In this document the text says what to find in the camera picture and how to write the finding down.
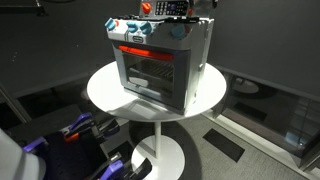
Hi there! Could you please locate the dark robot gripper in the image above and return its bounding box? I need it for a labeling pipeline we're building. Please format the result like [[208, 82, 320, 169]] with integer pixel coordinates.
[[188, 0, 219, 9]]

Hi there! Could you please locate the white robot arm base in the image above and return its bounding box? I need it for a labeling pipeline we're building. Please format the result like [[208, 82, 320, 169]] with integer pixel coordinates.
[[0, 129, 46, 180]]

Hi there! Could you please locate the lower right orange button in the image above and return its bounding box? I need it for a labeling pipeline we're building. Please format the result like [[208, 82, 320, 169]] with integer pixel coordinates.
[[188, 9, 193, 15]]

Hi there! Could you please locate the grey toy stove oven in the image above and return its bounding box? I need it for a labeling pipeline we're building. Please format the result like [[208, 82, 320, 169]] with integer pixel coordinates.
[[106, 0, 216, 114]]

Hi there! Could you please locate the right blue knob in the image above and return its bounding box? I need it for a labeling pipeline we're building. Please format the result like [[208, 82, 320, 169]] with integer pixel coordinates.
[[170, 24, 185, 39]]

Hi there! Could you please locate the blue knob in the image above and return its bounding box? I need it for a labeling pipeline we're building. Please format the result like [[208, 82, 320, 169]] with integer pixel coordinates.
[[105, 18, 116, 30], [140, 22, 153, 35], [127, 21, 139, 33], [170, 24, 185, 39]]

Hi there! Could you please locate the black keypad display panel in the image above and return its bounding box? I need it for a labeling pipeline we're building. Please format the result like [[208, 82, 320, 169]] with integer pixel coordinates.
[[155, 1, 188, 16]]

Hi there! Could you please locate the orange dial on backsplash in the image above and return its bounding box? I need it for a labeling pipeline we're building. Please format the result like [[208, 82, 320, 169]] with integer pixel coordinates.
[[141, 3, 151, 14]]

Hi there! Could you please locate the far left blue knob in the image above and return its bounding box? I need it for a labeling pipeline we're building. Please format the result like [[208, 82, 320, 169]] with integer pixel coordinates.
[[105, 18, 116, 30]]

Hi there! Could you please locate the upper purple clamp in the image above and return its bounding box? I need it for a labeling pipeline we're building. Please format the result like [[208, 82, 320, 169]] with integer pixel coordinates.
[[62, 113, 120, 143]]

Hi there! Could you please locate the purple clamp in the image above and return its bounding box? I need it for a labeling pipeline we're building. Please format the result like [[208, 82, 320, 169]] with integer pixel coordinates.
[[86, 158, 152, 180], [62, 113, 120, 143]]

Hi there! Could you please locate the lower purple clamp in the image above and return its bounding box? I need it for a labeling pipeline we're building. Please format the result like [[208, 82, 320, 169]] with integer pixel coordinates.
[[86, 158, 152, 180]]

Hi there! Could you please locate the orange oven door handle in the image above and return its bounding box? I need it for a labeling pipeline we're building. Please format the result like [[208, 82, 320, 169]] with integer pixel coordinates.
[[118, 45, 174, 61]]

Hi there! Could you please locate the round white pedestal table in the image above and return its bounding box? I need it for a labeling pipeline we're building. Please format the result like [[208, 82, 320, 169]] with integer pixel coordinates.
[[87, 62, 227, 180]]

